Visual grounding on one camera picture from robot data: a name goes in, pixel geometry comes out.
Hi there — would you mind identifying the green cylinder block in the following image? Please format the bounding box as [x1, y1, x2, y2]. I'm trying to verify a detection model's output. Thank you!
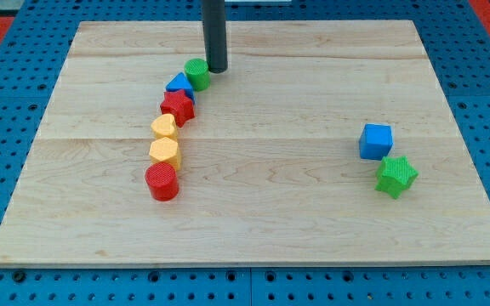
[184, 58, 210, 92]

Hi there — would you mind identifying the blue triangle block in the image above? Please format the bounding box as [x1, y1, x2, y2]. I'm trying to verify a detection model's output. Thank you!
[165, 72, 196, 104]

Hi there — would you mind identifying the yellow hexagon block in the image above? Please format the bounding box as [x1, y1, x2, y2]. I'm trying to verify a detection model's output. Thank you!
[149, 137, 181, 171]

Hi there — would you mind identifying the light wooden board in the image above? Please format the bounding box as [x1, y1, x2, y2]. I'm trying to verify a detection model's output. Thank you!
[0, 20, 490, 269]

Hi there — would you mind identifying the yellow heart block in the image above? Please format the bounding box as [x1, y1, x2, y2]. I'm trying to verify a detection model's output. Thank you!
[151, 113, 178, 140]

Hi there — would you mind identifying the red cylinder block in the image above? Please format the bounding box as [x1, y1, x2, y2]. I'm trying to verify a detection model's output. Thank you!
[145, 162, 179, 201]

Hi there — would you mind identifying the red star block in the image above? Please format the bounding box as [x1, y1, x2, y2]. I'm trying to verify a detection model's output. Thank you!
[160, 89, 195, 128]

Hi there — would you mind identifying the blue cube block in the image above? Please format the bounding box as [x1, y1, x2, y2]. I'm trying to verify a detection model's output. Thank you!
[359, 123, 393, 161]

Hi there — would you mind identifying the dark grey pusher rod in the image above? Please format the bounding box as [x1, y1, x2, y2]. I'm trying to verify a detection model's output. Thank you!
[202, 0, 228, 74]

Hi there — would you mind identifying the green star block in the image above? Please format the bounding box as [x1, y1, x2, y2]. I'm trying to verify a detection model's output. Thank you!
[374, 156, 419, 199]

